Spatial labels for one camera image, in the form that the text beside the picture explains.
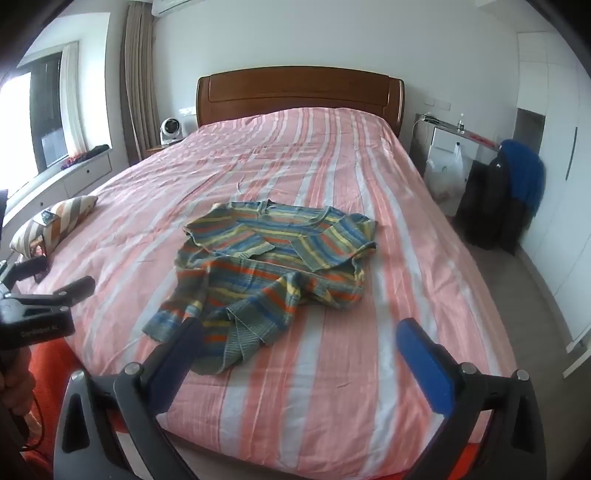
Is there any white desk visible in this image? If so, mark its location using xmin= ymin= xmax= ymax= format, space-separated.
xmin=416 ymin=113 xmax=502 ymax=217

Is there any white air conditioner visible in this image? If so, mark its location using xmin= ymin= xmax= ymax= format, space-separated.
xmin=151 ymin=0 xmax=204 ymax=18

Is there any white sheer curtain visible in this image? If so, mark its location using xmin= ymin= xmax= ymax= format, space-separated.
xmin=59 ymin=41 xmax=88 ymax=158

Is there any dark clothes pile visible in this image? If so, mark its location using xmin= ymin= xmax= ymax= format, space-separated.
xmin=60 ymin=144 xmax=110 ymax=169

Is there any striped pillow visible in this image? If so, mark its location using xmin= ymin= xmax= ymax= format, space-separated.
xmin=9 ymin=195 xmax=99 ymax=257

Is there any brown curtain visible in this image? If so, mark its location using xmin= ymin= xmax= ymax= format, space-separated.
xmin=121 ymin=2 xmax=161 ymax=166

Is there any pink striped bedspread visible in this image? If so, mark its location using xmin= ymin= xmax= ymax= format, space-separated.
xmin=34 ymin=107 xmax=518 ymax=478

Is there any small white fan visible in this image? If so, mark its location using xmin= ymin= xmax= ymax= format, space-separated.
xmin=159 ymin=117 xmax=184 ymax=146

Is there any black jacket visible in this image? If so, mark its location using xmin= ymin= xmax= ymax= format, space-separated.
xmin=462 ymin=152 xmax=536 ymax=257

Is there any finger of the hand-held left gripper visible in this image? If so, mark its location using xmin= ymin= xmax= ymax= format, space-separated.
xmin=0 ymin=256 xmax=49 ymax=287
xmin=14 ymin=276 xmax=96 ymax=309

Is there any window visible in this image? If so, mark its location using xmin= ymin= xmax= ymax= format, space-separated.
xmin=0 ymin=51 xmax=70 ymax=195

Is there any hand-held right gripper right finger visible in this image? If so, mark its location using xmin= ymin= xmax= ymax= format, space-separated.
xmin=396 ymin=318 xmax=548 ymax=480

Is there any white wardrobe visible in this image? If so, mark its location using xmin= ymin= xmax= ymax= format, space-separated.
xmin=515 ymin=30 xmax=591 ymax=356

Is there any striped knit sweater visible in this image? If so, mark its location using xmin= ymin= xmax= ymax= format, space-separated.
xmin=142 ymin=199 xmax=378 ymax=376

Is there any person's left hand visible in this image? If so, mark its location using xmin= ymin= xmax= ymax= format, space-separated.
xmin=0 ymin=353 xmax=37 ymax=416

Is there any white window seat cabinet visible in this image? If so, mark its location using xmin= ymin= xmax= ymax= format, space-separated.
xmin=0 ymin=150 xmax=114 ymax=232

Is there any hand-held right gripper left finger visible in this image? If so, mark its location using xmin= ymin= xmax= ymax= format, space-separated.
xmin=53 ymin=316 xmax=206 ymax=480

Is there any orange blanket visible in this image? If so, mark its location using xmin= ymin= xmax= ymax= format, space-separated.
xmin=0 ymin=339 xmax=509 ymax=480

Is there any wooden headboard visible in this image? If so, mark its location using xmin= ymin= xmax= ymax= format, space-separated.
xmin=196 ymin=66 xmax=406 ymax=137

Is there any white plastic bag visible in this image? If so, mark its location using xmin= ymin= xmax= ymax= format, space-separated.
xmin=424 ymin=143 xmax=464 ymax=204

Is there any blue cloth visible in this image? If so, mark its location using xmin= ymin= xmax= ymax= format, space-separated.
xmin=501 ymin=139 xmax=546 ymax=220

